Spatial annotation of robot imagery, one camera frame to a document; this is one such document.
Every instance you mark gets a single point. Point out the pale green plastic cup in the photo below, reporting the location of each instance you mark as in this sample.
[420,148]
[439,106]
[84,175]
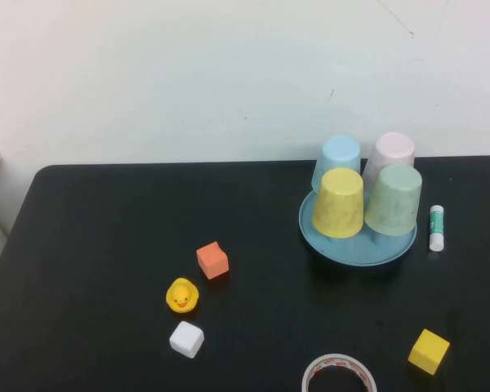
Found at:
[394,200]

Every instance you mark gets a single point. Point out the yellow plastic cup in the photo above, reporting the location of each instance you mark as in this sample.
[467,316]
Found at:
[338,204]

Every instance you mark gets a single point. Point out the white foam cube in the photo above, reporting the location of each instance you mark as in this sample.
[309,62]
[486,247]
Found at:
[186,339]

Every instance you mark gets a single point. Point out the yellow foam cube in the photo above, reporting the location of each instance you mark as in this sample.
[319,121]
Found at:
[428,351]

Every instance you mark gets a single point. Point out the teal cup stand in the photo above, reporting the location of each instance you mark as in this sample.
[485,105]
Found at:
[351,251]

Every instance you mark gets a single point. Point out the yellow rubber duck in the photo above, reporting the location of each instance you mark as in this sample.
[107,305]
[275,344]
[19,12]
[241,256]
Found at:
[181,296]

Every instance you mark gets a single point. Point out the white tape roll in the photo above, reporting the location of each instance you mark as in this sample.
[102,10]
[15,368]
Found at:
[339,360]

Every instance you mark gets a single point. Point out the light blue plastic cup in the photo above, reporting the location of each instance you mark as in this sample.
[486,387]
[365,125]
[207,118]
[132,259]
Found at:
[339,153]

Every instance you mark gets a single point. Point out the white green glue stick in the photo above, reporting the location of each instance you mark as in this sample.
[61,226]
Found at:
[437,228]

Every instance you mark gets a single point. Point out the orange foam cube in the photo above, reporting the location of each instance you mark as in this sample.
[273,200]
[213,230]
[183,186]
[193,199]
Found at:
[212,261]

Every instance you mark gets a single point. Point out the pink plastic cup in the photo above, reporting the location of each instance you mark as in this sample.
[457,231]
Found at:
[394,149]

